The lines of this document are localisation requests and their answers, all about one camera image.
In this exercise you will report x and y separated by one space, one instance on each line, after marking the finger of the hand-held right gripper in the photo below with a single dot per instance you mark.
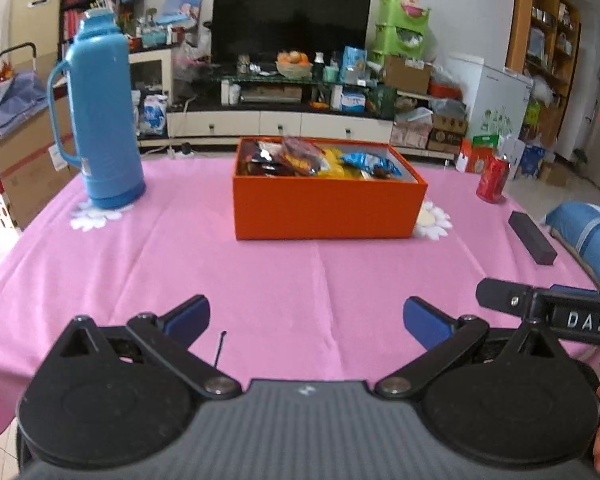
505 297

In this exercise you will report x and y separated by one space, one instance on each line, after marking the pile of snack packets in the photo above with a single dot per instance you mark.
305 157

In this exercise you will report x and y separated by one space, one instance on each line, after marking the brown cardboard box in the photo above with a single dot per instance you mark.
407 76

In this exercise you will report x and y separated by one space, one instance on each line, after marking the pink floral tablecloth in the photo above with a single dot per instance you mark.
305 270

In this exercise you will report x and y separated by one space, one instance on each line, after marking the white glass door cabinet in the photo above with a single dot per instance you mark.
150 75

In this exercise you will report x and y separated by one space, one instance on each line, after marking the large cardboard box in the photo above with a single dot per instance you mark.
30 170

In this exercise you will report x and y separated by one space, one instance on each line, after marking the blue thermos jug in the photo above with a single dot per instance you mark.
105 110

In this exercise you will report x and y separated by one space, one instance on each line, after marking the red soda can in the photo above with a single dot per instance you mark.
492 180

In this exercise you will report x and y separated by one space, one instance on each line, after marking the wooden shelf unit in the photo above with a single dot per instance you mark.
522 20

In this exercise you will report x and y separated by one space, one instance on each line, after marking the standing air conditioner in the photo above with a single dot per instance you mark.
37 15

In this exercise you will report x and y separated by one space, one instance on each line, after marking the green stacked bins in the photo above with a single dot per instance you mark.
392 35

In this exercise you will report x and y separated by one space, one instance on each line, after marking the green white printed box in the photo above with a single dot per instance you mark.
486 140

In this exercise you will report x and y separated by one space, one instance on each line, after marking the stacked printed cartons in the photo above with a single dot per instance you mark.
430 132

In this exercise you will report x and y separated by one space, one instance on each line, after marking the small cardboard box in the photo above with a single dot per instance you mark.
554 175

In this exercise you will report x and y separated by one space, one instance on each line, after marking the white paper bag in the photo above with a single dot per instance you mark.
512 150

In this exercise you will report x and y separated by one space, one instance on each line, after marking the white fridge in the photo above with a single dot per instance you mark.
495 95

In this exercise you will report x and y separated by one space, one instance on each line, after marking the blue white box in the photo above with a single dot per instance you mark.
351 99

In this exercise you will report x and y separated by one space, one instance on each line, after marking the blue striped cushion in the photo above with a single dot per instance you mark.
590 240

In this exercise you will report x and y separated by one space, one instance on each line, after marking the orange white printed box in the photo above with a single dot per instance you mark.
472 157

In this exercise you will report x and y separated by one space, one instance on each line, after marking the black television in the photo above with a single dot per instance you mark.
290 15

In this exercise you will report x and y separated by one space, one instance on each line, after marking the fruit bowl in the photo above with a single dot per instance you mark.
294 67

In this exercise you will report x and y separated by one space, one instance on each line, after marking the white television stand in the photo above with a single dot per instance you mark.
280 122

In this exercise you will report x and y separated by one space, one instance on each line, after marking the white bag blue print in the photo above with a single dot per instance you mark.
153 115

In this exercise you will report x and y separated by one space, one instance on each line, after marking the blue plastic bag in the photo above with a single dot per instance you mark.
15 105

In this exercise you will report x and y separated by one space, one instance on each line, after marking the orange cardboard box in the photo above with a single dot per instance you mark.
325 207

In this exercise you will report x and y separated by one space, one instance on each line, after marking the dark rectangular block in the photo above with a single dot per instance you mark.
532 237

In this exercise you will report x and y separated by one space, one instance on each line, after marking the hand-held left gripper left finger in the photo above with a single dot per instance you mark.
187 317

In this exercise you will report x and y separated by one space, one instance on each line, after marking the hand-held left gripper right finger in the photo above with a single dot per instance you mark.
425 322

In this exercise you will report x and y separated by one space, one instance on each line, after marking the cartoon picture board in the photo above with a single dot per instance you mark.
180 10

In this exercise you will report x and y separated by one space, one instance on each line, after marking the blue tissue pack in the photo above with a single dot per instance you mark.
352 65

